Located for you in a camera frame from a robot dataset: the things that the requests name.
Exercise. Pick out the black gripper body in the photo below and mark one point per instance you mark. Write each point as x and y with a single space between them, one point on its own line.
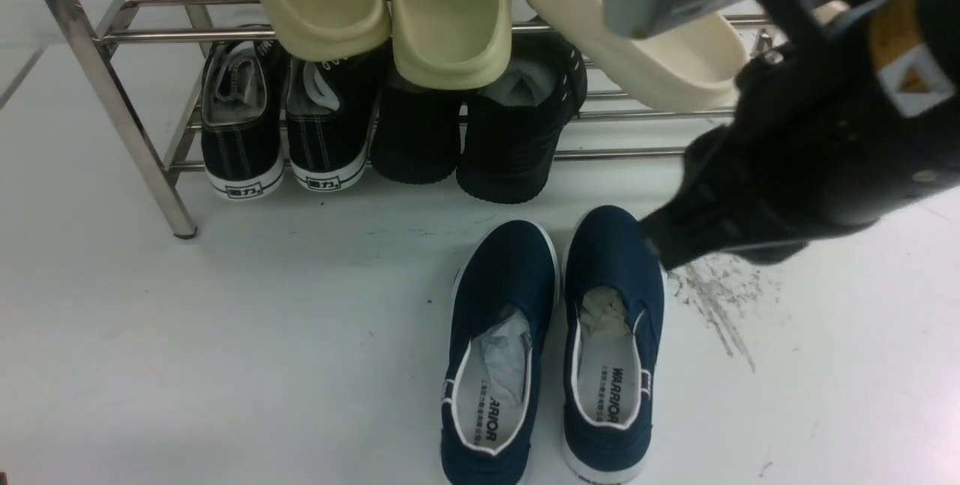
817 148

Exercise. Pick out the navy slip-on shoe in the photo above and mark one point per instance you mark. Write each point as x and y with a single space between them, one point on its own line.
614 297
502 303

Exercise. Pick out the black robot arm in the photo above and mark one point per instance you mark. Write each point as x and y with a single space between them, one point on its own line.
854 117

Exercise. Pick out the stainless steel shoe rack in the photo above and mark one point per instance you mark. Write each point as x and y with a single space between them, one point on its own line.
146 62

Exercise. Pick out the cream slipper left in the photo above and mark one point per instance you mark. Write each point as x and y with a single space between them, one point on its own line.
690 68

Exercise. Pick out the black slip-on shoe right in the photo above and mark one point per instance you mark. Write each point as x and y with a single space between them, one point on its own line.
515 123

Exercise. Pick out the black slip-on shoe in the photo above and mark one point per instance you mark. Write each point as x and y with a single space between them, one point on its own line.
515 123
417 136

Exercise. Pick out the yellow-green slipper right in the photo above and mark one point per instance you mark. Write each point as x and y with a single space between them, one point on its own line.
452 44

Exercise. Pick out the black slip-on shoe left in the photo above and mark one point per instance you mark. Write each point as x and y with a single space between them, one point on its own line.
417 136

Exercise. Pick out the black canvas sneaker right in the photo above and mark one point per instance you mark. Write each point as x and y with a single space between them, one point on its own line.
330 108

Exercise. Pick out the black canvas sneaker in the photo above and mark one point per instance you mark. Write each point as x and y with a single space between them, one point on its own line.
330 108
242 85

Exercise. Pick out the black canvas sneaker left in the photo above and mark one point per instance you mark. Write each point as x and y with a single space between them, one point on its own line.
242 85

